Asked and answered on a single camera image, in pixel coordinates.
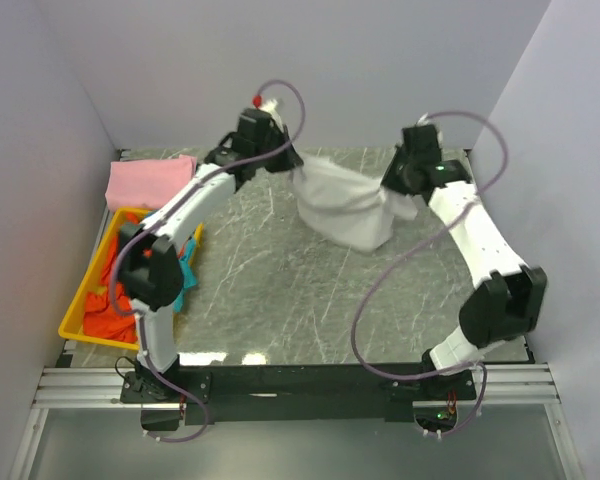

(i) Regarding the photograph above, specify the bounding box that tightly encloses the white t shirt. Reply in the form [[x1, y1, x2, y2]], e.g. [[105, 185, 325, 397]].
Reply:
[[289, 155, 417, 253]]

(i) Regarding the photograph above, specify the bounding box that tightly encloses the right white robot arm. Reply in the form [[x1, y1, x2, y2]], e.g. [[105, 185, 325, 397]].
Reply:
[[381, 122, 547, 399]]

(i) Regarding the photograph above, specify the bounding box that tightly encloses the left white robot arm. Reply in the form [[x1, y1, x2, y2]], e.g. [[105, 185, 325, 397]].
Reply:
[[112, 100, 302, 402]]

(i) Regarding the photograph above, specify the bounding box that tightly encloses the folded pink t shirt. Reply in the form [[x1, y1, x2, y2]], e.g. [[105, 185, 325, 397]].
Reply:
[[105, 154, 197, 212]]

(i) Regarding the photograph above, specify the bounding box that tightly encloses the teal t shirt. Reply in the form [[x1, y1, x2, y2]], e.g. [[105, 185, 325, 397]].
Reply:
[[173, 224, 203, 314]]

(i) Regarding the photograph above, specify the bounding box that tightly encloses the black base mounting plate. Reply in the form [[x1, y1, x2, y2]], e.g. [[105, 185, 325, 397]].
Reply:
[[120, 364, 477, 431]]

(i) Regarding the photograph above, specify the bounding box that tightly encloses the orange t shirt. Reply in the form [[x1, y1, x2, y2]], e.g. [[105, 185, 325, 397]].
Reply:
[[83, 209, 149, 345]]

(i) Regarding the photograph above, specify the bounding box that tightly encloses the yellow plastic bin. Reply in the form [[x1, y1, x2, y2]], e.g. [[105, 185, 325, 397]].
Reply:
[[58, 206, 205, 351]]

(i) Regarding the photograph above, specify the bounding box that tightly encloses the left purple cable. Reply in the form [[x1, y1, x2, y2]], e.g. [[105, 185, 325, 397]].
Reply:
[[109, 78, 306, 444]]

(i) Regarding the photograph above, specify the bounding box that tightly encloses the purple cable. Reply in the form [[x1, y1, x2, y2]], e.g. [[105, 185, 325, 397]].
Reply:
[[350, 110, 509, 437], [109, 78, 306, 444]]

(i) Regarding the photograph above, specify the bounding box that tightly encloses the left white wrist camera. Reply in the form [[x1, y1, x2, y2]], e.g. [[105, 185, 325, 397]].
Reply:
[[252, 95, 283, 124]]

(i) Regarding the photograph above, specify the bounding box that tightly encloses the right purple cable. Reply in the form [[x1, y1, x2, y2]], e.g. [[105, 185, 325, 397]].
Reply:
[[350, 110, 509, 437]]

